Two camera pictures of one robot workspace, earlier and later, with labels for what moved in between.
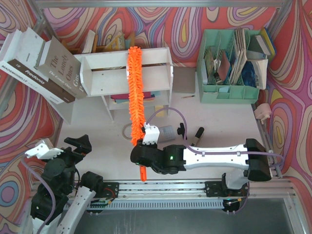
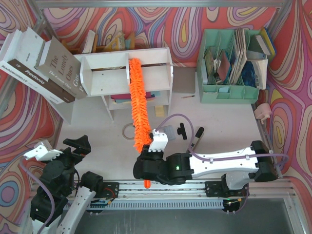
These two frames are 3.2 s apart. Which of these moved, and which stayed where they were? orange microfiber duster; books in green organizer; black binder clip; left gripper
Moved: orange microfiber duster
Stayed: black binder clip; books in green organizer; left gripper
